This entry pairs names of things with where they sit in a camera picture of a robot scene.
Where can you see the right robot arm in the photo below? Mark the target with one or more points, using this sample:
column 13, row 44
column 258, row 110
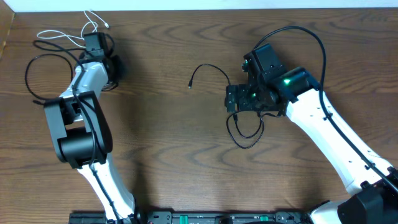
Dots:
column 370, row 179

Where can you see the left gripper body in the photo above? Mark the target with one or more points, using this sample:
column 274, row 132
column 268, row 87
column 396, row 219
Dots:
column 118, row 67

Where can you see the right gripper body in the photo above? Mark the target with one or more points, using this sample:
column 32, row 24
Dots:
column 251, row 99

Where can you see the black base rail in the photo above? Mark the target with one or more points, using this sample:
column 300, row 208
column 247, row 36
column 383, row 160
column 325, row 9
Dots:
column 163, row 217

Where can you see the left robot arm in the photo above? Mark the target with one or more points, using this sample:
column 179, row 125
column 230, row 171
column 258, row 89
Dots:
column 80, row 133

